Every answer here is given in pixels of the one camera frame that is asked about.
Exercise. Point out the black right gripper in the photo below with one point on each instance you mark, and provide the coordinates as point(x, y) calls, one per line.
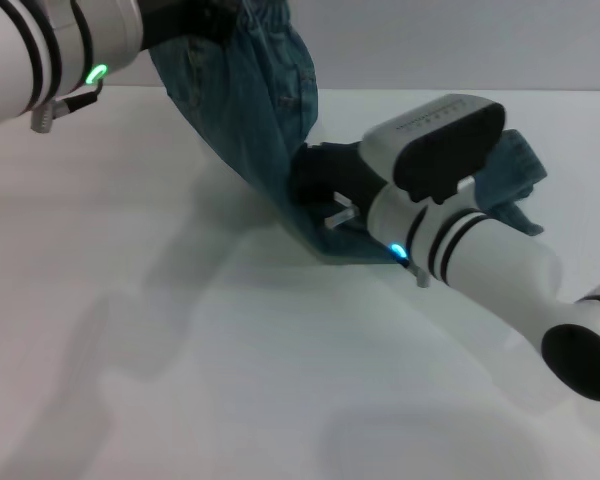
point(335, 170)

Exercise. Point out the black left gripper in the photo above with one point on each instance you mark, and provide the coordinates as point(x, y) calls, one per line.
point(185, 22)

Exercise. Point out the blue denim shorts with cartoon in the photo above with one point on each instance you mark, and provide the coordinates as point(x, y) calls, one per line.
point(250, 110)

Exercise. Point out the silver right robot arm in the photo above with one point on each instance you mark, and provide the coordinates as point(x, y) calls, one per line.
point(490, 270)

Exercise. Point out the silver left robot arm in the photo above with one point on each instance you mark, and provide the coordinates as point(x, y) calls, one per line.
point(45, 55)

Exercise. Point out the silver plug on right gripper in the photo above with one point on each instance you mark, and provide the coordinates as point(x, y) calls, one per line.
point(341, 215)

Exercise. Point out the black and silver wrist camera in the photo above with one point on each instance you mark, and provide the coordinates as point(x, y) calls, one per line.
point(440, 145)

